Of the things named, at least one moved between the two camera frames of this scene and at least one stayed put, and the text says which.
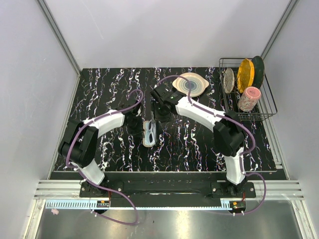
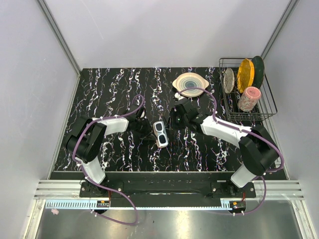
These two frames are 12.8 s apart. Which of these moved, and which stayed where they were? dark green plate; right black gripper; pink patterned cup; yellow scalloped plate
Moved: right black gripper
Stayed: pink patterned cup; dark green plate; yellow scalloped plate
